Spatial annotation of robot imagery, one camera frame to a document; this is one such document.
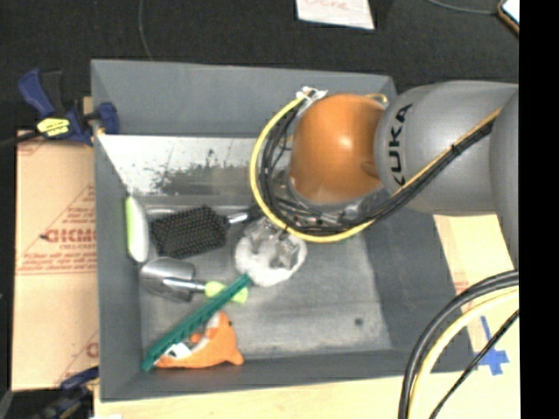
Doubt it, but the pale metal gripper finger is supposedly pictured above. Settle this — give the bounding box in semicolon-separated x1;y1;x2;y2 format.
271;232;301;271
245;218;275;253

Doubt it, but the white fluffy cloth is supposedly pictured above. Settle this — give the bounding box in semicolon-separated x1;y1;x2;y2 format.
234;229;308;288

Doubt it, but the grey metal bin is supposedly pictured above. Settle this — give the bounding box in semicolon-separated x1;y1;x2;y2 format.
90;58;443;401

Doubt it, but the orange toy fish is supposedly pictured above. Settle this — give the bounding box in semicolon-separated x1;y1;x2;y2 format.
155;310;245;370

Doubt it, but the brown cardboard board red print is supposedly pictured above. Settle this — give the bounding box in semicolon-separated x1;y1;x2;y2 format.
10;128;102;392

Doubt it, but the black hairbrush silver handle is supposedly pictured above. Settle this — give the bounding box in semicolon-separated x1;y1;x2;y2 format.
148;205;251;260

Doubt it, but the silver scoop green handle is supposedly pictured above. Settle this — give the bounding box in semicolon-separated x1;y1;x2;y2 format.
139;257;250;305

